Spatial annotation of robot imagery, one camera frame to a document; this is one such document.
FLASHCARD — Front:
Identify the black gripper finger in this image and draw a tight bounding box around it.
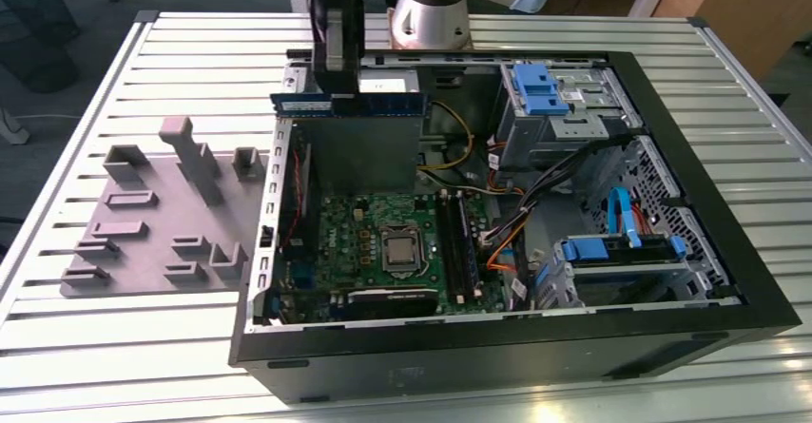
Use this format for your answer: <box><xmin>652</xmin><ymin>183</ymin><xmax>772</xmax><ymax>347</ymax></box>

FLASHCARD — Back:
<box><xmin>312</xmin><ymin>18</ymin><xmax>369</xmax><ymax>116</ymax></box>

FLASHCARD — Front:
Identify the blue RAM stick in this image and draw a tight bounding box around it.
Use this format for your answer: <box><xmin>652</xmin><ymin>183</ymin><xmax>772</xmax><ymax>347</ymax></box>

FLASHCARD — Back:
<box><xmin>456</xmin><ymin>192</ymin><xmax>482</xmax><ymax>298</ymax></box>
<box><xmin>269</xmin><ymin>91</ymin><xmax>433</xmax><ymax>120</ymax></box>

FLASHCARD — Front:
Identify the black RAM slot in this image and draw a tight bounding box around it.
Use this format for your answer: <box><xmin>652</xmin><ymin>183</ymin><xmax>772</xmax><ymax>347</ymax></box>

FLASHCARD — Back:
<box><xmin>449</xmin><ymin>191</ymin><xmax>470</xmax><ymax>300</ymax></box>
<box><xmin>442</xmin><ymin>191</ymin><xmax>464</xmax><ymax>301</ymax></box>
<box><xmin>436</xmin><ymin>191</ymin><xmax>456</xmax><ymax>301</ymax></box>

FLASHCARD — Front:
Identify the grey power supply unit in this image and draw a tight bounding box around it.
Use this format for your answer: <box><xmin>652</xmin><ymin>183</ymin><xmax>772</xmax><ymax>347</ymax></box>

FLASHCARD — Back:
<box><xmin>295</xmin><ymin>68</ymin><xmax>425</xmax><ymax>195</ymax></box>

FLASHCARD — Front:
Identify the blue drive carrier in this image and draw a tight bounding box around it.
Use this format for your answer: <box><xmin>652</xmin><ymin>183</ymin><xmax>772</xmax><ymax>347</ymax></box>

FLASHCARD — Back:
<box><xmin>513</xmin><ymin>64</ymin><xmax>572</xmax><ymax>116</ymax></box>

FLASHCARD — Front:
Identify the green Dell motherboard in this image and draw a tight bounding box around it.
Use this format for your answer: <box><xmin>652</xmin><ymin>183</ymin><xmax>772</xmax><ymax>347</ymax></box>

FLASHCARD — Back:
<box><xmin>282</xmin><ymin>190</ymin><xmax>509</xmax><ymax>323</ymax></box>

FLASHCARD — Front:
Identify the black CPU socket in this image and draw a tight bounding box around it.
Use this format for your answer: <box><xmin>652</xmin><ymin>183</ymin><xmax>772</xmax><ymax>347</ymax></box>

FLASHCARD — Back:
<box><xmin>377</xmin><ymin>224</ymin><xmax>428</xmax><ymax>280</ymax></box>

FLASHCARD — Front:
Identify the silver CPU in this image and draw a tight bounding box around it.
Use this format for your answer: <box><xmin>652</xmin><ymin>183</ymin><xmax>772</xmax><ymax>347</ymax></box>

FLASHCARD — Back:
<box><xmin>385</xmin><ymin>237</ymin><xmax>420</xmax><ymax>264</ymax></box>

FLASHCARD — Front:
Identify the grey parts rack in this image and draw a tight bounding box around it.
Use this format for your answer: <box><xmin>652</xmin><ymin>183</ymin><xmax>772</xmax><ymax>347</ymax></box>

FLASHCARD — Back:
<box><xmin>59</xmin><ymin>116</ymin><xmax>271</xmax><ymax>297</ymax></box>

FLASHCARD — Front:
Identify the metal socket cover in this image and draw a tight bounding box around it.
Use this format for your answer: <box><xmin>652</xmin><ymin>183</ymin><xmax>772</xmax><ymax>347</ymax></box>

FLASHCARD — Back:
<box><xmin>378</xmin><ymin>232</ymin><xmax>425</xmax><ymax>272</ymax></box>

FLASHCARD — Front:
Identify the black trash bin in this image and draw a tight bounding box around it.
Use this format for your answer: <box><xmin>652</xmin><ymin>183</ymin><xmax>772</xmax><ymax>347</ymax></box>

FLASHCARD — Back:
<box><xmin>0</xmin><ymin>0</ymin><xmax>82</xmax><ymax>94</ymax></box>

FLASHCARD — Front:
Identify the blue VGA port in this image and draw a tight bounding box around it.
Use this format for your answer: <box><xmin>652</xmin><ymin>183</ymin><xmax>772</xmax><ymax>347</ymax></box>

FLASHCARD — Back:
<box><xmin>294</xmin><ymin>260</ymin><xmax>318</xmax><ymax>294</ymax></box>

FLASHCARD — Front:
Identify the black graphics card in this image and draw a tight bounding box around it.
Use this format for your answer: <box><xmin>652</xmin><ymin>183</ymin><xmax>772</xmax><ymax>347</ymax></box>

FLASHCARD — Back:
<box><xmin>329</xmin><ymin>285</ymin><xmax>441</xmax><ymax>320</ymax></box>

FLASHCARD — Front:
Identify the hard disk in blue carrier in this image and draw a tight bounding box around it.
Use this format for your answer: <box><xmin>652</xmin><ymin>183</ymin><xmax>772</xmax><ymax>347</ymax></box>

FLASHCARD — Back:
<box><xmin>557</xmin><ymin>233</ymin><xmax>688</xmax><ymax>267</ymax></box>

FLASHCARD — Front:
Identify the grey stand foot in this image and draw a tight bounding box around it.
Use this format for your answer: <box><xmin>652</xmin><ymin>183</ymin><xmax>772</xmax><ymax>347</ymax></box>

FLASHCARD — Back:
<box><xmin>0</xmin><ymin>106</ymin><xmax>31</xmax><ymax>146</ymax></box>

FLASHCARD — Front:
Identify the wooden cabinet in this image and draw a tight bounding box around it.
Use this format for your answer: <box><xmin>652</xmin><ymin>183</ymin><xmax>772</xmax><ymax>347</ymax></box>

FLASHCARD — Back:
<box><xmin>656</xmin><ymin>0</ymin><xmax>812</xmax><ymax>91</ymax></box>

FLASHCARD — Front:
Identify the black PC case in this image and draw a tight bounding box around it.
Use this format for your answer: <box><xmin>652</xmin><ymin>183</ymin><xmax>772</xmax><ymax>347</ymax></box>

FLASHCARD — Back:
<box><xmin>226</xmin><ymin>48</ymin><xmax>802</xmax><ymax>404</ymax></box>

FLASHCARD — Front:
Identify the grey metal disk bay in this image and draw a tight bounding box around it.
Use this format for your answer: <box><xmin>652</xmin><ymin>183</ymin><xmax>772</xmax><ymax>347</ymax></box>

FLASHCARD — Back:
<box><xmin>532</xmin><ymin>251</ymin><xmax>744</xmax><ymax>310</ymax></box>

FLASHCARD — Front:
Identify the yellow power wire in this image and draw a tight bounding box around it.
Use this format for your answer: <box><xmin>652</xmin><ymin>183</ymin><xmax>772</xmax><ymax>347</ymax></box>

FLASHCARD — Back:
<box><xmin>416</xmin><ymin>99</ymin><xmax>476</xmax><ymax>173</ymax></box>

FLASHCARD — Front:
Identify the black cable bundle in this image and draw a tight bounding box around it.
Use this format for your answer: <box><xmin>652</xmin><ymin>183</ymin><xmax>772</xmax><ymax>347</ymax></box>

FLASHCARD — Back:
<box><xmin>488</xmin><ymin>135</ymin><xmax>636</xmax><ymax>253</ymax></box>

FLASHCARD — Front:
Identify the orange SATA wire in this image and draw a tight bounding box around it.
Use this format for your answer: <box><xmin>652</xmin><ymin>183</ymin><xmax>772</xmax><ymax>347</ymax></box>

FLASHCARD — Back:
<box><xmin>485</xmin><ymin>221</ymin><xmax>532</xmax><ymax>272</ymax></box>

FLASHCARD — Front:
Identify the blue SATA wire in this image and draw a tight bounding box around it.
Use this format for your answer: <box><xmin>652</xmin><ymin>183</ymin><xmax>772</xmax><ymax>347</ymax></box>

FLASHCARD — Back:
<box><xmin>605</xmin><ymin>185</ymin><xmax>644</xmax><ymax>249</ymax></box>

